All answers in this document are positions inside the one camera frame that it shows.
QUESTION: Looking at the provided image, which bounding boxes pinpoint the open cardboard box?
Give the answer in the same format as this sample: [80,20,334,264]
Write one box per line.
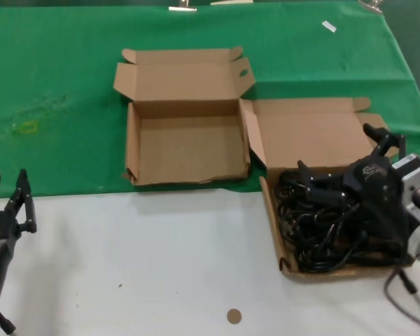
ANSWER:
[239,97,418,284]

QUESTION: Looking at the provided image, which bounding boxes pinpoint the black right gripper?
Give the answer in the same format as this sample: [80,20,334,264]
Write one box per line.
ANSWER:
[296,122,411,260]

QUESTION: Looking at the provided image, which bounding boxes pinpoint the cable with silver connector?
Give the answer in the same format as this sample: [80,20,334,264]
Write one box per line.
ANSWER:
[397,269,420,325]

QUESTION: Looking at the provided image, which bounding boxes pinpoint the thin dark arm cable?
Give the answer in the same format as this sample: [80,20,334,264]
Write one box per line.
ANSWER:
[384,265,420,332]

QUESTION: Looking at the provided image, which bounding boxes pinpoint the black cable with metal end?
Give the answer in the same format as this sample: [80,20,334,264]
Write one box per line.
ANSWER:
[0,310,19,336]

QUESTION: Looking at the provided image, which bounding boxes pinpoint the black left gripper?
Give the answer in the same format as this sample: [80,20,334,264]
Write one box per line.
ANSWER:
[0,168,39,260]

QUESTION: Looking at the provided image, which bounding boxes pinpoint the green table cloth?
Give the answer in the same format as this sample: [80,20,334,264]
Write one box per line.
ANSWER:
[0,0,420,197]

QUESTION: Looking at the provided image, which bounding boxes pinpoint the round brown cardboard disc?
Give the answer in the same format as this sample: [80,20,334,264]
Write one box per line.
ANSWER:
[226,308,242,326]

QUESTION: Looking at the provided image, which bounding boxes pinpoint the silver metal clamp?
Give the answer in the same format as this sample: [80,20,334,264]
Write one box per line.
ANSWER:
[167,0,199,13]
[357,0,384,14]

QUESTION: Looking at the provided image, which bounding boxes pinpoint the tangled black power cables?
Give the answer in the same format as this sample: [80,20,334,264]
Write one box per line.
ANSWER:
[274,169,407,273]

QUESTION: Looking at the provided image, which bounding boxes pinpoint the open cardboard box torn edge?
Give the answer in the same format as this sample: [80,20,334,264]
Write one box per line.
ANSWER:
[112,46,256,186]

